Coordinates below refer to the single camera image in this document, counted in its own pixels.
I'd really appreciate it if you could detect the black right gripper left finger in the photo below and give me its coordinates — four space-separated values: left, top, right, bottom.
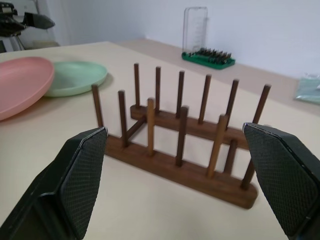
0 126 109 240

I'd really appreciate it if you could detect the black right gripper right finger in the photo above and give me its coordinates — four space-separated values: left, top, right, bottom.
242 121 320 240

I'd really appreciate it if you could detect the green screwdriver bit set case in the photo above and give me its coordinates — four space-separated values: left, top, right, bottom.
181 6 237 71

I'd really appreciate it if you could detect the pink plastic plate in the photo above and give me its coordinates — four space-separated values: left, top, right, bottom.
0 56 56 121

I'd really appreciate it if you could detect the green plastic plate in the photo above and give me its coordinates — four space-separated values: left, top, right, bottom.
43 61 109 98

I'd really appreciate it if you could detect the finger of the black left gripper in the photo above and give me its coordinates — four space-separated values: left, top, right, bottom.
0 17 26 35
23 12 56 30

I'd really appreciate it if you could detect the wooden dish rack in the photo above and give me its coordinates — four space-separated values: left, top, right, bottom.
91 62 272 210

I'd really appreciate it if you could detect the teal dustpan in plastic bag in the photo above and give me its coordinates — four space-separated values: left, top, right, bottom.
293 72 320 106

